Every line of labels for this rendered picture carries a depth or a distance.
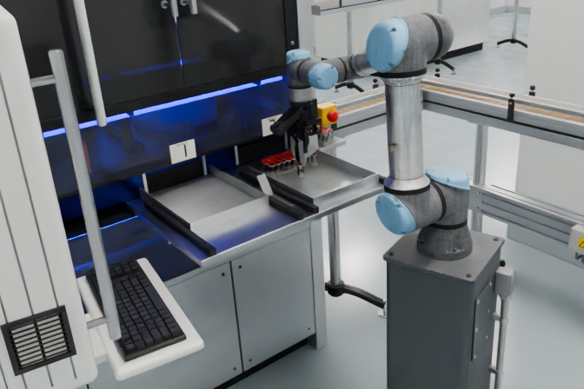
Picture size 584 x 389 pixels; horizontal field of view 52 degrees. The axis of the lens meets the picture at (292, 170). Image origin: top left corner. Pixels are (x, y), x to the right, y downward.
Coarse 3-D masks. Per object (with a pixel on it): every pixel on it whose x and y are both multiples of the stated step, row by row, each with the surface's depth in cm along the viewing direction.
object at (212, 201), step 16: (208, 176) 202; (224, 176) 197; (144, 192) 186; (160, 192) 193; (176, 192) 192; (192, 192) 191; (208, 192) 190; (224, 192) 190; (240, 192) 189; (256, 192) 182; (176, 208) 181; (192, 208) 180; (208, 208) 179; (224, 208) 179; (240, 208) 173; (256, 208) 177; (192, 224) 164; (208, 224) 168
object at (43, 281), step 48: (0, 48) 97; (0, 96) 99; (0, 144) 101; (0, 192) 104; (48, 192) 108; (0, 240) 106; (48, 240) 110; (0, 288) 109; (48, 288) 113; (0, 336) 112; (48, 336) 116; (0, 384) 116; (48, 384) 119
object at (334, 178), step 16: (320, 160) 210; (336, 160) 203; (288, 176) 198; (304, 176) 197; (320, 176) 196; (336, 176) 196; (352, 176) 195; (368, 176) 186; (304, 192) 186; (320, 192) 185; (336, 192) 179; (352, 192) 183
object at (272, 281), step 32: (256, 256) 217; (288, 256) 226; (192, 288) 203; (224, 288) 212; (256, 288) 221; (288, 288) 231; (192, 320) 207; (224, 320) 216; (256, 320) 225; (288, 320) 236; (224, 352) 220; (256, 352) 230; (96, 384) 190; (128, 384) 198; (160, 384) 206; (192, 384) 215
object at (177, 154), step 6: (174, 144) 184; (180, 144) 185; (186, 144) 186; (192, 144) 188; (174, 150) 184; (180, 150) 186; (186, 150) 187; (192, 150) 188; (174, 156) 185; (180, 156) 186; (192, 156) 189; (174, 162) 185
